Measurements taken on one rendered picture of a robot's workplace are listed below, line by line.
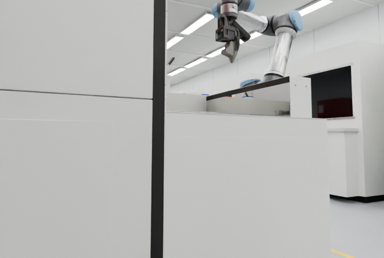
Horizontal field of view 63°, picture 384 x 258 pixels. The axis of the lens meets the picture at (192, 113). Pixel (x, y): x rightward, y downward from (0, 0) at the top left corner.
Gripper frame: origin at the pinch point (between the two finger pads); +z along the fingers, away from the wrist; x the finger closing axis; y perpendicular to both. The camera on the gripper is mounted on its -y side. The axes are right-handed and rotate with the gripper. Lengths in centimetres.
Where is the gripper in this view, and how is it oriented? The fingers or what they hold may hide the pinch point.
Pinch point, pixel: (233, 60)
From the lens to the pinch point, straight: 144.2
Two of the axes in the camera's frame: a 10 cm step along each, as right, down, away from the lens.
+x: 4.5, -0.7, -8.9
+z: 0.0, 10.0, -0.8
